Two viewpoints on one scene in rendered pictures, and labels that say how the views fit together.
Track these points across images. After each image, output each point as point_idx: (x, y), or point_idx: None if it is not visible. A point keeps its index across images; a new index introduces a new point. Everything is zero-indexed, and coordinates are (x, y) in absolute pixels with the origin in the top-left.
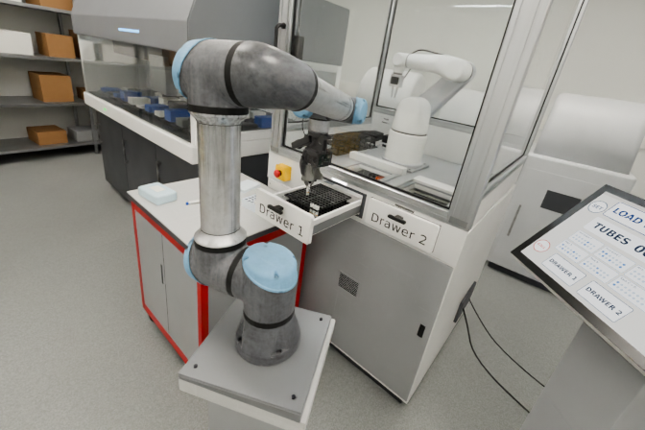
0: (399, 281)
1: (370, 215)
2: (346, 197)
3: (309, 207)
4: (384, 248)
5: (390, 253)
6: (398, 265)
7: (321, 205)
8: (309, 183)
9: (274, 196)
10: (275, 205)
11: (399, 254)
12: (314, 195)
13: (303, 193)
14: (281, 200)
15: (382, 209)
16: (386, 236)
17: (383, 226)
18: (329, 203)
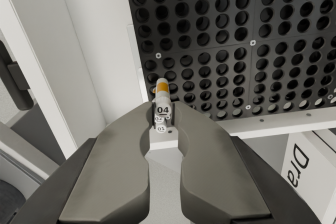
0: (250, 139)
1: (303, 145)
2: (325, 98)
3: (148, 100)
4: (271, 137)
5: (267, 144)
6: (260, 150)
7: (194, 105)
8: (164, 114)
9: (5, 22)
10: (14, 67)
11: (269, 161)
12: (240, 27)
13: None
14: (30, 71)
15: (316, 191)
16: (284, 153)
17: (288, 166)
18: (232, 107)
